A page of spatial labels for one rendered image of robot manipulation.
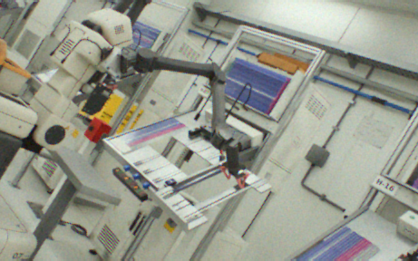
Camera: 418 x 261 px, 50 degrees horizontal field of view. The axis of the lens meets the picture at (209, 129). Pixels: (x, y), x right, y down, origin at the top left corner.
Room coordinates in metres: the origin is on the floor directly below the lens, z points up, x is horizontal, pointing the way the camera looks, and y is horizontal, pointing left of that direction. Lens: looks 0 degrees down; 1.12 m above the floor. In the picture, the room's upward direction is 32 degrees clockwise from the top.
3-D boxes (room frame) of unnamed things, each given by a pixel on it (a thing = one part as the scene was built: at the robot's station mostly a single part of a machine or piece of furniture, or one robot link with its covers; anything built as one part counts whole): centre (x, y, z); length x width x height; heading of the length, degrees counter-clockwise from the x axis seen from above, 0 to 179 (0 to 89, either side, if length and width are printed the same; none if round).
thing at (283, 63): (3.19, -0.25, 1.82); 0.68 x 0.30 x 0.20; 45
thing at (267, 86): (2.91, -0.11, 1.52); 0.51 x 0.13 x 0.27; 45
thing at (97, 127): (3.22, 0.68, 0.39); 0.24 x 0.24 x 0.78; 45
